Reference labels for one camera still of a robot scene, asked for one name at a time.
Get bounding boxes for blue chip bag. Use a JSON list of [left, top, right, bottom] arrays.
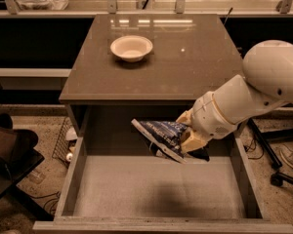
[[130, 118, 211, 165]]

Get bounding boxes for dark brown chair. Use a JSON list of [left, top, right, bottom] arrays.
[[0, 113, 44, 208]]

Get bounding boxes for white paper bowl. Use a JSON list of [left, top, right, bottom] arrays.
[[110, 35, 153, 62]]

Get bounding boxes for grey cabinet with glossy top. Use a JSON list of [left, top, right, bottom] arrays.
[[60, 14, 242, 132]]

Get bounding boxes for black stand leg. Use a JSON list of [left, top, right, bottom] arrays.
[[247, 119, 293, 187]]

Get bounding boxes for open grey top drawer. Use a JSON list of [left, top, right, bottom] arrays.
[[34, 106, 293, 234]]

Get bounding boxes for black wire basket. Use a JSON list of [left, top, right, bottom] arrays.
[[52, 117, 73, 168]]

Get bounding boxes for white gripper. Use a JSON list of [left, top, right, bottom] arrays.
[[175, 91, 239, 154]]

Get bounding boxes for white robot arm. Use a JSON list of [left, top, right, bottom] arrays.
[[178, 40, 293, 153]]

